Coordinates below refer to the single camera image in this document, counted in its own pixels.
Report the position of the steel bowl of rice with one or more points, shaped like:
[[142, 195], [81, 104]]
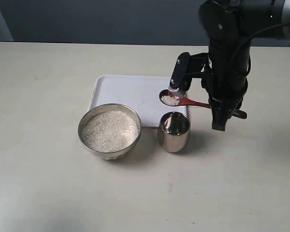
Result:
[[109, 131]]

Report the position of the shiny steel cup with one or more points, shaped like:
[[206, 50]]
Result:
[[173, 131]]

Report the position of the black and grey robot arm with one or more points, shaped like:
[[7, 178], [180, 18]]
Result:
[[231, 25]]

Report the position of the red-brown wooden spoon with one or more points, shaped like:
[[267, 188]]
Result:
[[184, 101]]

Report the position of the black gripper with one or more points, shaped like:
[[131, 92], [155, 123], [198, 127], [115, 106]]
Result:
[[227, 83]]

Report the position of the white rectangular tray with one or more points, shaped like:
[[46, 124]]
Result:
[[140, 93]]

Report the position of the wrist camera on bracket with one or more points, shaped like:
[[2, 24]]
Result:
[[186, 68]]

